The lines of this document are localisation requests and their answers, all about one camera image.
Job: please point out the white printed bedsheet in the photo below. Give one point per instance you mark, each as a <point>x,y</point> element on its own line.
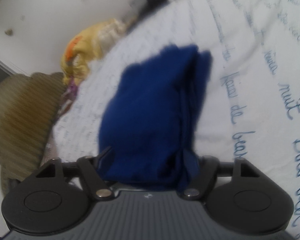
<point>252,75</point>

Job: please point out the yellow cloth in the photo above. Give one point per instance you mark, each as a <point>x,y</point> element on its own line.
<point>87,45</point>

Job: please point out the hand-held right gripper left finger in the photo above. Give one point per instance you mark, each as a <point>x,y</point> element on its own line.
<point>91,173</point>

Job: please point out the blue garment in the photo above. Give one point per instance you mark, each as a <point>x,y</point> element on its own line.
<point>152,110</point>

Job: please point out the brown woven rug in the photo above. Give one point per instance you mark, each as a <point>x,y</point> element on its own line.
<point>22,120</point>

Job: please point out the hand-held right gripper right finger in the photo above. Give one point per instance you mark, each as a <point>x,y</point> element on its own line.
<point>205,175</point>

